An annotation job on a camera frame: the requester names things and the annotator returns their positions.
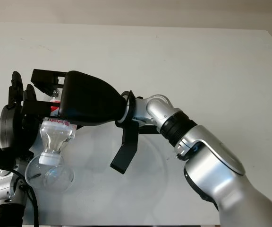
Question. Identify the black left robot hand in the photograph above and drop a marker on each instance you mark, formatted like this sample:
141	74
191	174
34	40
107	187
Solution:
11	127

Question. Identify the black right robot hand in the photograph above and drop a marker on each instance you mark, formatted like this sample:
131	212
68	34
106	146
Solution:
91	101

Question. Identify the clear water bottle red label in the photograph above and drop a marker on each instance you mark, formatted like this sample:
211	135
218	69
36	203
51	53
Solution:
53	137

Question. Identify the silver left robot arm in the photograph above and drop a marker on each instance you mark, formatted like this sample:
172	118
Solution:
3	189

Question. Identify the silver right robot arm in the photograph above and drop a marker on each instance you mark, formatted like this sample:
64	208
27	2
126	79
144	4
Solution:
216	165

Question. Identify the clear plastic cup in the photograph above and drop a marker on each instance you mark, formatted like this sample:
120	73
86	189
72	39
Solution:
55	179

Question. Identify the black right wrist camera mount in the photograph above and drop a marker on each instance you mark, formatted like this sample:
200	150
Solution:
126	151

